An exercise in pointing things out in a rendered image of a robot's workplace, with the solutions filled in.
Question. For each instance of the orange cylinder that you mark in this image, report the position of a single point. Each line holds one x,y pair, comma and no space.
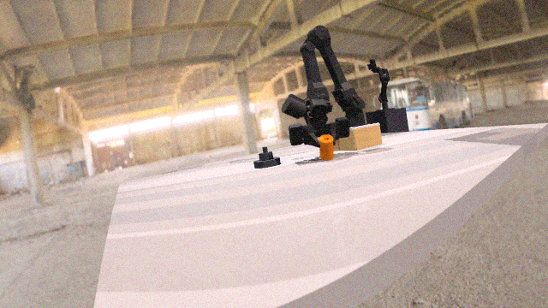
326,150

